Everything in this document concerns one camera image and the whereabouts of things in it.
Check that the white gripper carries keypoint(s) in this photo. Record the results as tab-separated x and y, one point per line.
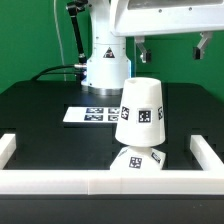
157	17

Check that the white lamp hood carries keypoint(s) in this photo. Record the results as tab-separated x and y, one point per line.
141	118

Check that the white lamp base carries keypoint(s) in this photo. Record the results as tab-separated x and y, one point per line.
144	159

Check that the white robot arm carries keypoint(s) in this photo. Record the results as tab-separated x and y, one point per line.
108	66

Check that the white marker plate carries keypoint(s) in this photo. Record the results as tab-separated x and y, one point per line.
91	115

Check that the white U-shaped fence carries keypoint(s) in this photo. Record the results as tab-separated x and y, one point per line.
208	181

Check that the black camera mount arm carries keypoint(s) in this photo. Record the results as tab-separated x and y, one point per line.
73	8

